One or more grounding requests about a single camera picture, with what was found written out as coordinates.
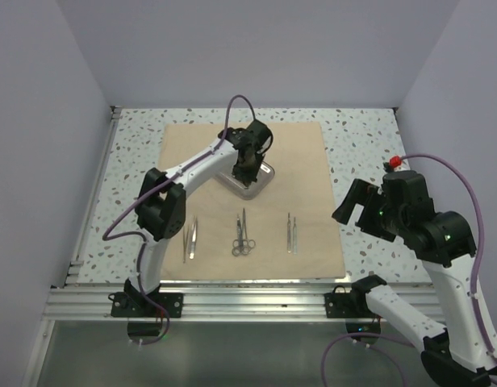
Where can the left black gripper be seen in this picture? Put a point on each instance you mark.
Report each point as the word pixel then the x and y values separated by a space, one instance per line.
pixel 248 178

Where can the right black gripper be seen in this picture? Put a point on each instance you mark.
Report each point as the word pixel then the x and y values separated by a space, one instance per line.
pixel 365 193

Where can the steel instrument tray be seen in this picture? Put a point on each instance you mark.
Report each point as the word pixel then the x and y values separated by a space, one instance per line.
pixel 265 175

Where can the steel scalpel handle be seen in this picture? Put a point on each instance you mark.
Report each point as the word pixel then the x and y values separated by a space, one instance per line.
pixel 288 234
pixel 295 237

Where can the beige surgical cloth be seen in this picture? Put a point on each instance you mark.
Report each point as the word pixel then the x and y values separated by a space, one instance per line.
pixel 301 186

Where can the steel surgical scissors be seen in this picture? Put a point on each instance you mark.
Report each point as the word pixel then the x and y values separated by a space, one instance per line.
pixel 249 244

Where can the steel forceps with rings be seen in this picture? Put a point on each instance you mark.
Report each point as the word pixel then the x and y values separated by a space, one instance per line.
pixel 238 242

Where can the steel tweezers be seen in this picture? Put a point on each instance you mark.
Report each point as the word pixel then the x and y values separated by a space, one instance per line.
pixel 193 239
pixel 185 236

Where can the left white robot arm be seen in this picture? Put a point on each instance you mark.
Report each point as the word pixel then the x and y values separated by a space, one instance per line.
pixel 161 213

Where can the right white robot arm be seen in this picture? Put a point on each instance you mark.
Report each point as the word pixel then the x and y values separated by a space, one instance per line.
pixel 453 353

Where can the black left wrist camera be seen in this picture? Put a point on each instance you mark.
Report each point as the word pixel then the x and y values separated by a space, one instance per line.
pixel 260 136

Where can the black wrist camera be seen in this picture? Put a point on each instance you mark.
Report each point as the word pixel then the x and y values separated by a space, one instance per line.
pixel 406 194
pixel 260 136

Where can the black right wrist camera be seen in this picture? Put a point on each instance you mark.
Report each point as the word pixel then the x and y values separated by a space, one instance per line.
pixel 406 194

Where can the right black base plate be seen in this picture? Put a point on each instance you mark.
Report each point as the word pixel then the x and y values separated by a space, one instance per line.
pixel 341 303

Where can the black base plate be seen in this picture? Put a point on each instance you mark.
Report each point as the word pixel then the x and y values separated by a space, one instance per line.
pixel 125 307
pixel 341 303

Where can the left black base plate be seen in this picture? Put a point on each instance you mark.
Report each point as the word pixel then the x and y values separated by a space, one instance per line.
pixel 125 307

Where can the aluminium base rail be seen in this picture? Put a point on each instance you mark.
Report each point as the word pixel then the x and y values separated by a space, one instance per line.
pixel 280 303

